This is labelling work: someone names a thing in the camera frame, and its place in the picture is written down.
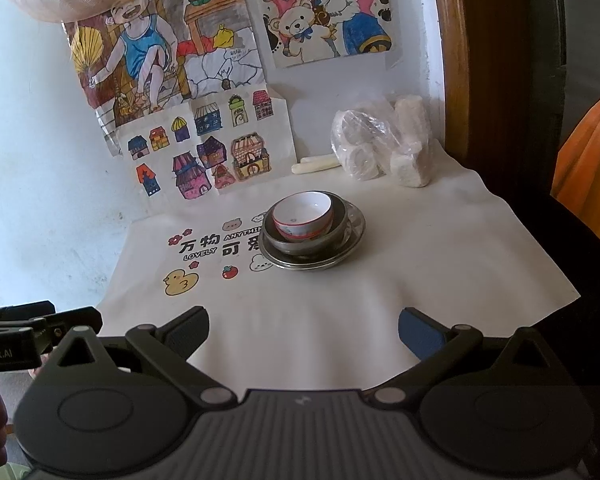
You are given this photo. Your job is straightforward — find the cartoon drawing with yellow fan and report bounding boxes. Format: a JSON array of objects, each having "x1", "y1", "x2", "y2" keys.
[{"x1": 61, "y1": 0, "x2": 267, "y2": 128}]

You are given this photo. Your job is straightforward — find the white printed tablecloth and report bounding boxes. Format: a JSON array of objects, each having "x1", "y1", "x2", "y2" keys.
[{"x1": 94, "y1": 137, "x2": 582, "y2": 397}]

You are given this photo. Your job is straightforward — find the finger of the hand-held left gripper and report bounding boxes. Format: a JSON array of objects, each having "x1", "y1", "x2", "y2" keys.
[
  {"x1": 0, "y1": 300, "x2": 57, "y2": 329},
  {"x1": 31, "y1": 306, "x2": 104, "y2": 357}
]

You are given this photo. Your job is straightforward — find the white bowl with red rim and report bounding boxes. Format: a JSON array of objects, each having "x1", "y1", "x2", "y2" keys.
[{"x1": 272, "y1": 192, "x2": 335, "y2": 242}]

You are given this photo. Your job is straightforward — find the stainless steel bowl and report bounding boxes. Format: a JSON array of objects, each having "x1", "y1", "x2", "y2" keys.
[{"x1": 262, "y1": 190, "x2": 352, "y2": 257}]

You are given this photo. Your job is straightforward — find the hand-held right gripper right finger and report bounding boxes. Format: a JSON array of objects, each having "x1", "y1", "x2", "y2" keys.
[{"x1": 371, "y1": 307, "x2": 564, "y2": 407}]

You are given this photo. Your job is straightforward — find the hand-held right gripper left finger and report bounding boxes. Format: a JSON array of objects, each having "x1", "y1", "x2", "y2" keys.
[{"x1": 54, "y1": 305, "x2": 237, "y2": 408}]

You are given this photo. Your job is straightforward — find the stainless steel plate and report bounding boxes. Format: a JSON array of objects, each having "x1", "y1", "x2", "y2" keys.
[{"x1": 258, "y1": 199, "x2": 368, "y2": 272}]

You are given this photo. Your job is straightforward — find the plastic bag of white rolls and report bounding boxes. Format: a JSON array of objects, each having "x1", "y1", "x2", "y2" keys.
[{"x1": 330, "y1": 94, "x2": 433, "y2": 190}]

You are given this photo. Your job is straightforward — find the orange cloth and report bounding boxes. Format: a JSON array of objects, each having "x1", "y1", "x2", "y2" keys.
[{"x1": 550, "y1": 81, "x2": 600, "y2": 257}]

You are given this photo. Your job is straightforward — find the colourful houses drawing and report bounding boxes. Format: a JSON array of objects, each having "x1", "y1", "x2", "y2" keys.
[{"x1": 114, "y1": 84, "x2": 297, "y2": 202}]

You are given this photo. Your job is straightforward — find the teddy bear cartoon drawing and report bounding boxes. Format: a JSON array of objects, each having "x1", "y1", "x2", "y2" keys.
[{"x1": 251, "y1": 0, "x2": 400, "y2": 70}]

